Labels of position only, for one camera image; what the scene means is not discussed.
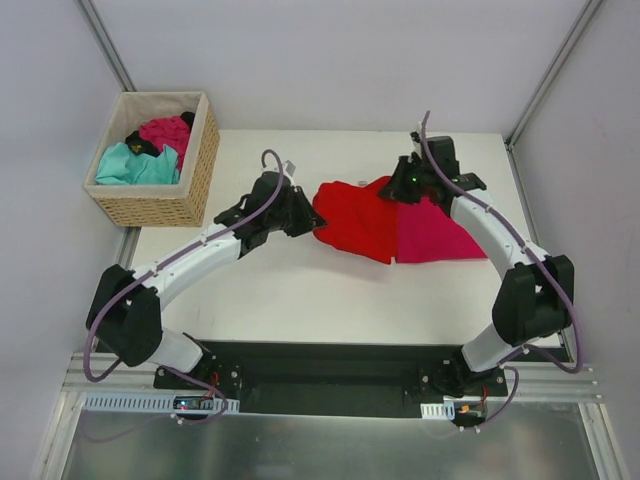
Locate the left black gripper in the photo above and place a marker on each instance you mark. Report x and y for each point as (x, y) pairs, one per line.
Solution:
(296, 211)

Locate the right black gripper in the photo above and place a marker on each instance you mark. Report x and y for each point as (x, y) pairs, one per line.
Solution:
(400, 185)

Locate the red t shirt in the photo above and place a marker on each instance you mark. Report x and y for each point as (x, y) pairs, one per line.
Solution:
(358, 220)

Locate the magenta t shirt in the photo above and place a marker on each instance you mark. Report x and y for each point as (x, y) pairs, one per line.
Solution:
(173, 132)
(425, 234)

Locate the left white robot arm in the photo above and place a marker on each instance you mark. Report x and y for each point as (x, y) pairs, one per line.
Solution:
(126, 312)

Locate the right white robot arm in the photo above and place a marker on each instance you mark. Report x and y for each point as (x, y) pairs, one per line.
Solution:
(535, 298)

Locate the woven wicker basket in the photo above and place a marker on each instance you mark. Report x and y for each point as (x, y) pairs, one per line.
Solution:
(179, 205)

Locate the magenta t shirt in basket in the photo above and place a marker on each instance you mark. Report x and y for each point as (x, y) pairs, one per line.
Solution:
(173, 132)

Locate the black t shirt in basket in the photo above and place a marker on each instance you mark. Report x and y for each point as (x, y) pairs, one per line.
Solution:
(139, 146)

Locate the teal t shirt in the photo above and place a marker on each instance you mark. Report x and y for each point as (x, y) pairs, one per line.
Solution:
(119, 166)

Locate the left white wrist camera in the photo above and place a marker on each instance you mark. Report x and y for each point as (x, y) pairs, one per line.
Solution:
(289, 170)

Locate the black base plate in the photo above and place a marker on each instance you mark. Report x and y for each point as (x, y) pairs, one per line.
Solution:
(378, 381)

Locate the right grey cable duct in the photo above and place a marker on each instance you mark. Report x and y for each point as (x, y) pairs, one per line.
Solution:
(438, 411)

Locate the grey cable duct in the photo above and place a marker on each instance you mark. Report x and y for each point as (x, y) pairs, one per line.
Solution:
(438, 411)
(158, 403)

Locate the left grey cable duct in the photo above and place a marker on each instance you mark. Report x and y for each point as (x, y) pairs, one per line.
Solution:
(158, 403)

